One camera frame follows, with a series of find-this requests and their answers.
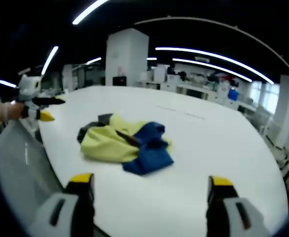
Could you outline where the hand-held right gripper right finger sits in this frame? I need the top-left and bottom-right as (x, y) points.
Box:
(206, 175), (271, 237)

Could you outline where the black cabinet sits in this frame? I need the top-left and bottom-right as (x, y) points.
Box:
(112, 76), (127, 86)

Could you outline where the white shelving with clutter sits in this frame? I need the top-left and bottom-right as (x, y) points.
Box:
(137, 63), (256, 109)

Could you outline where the yellow blue grey garment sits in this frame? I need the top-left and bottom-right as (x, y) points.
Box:
(77, 113), (175, 176)

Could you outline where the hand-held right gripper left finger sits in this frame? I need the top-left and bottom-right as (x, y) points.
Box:
(30, 172), (96, 237)

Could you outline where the bright window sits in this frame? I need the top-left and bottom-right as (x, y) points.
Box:
(250, 81), (281, 114)

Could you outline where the white square pillar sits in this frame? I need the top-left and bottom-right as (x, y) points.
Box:
(105, 28), (150, 87)
(274, 75), (289, 149)

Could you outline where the person's left hand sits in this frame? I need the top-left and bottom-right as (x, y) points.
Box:
(7, 101), (26, 121)

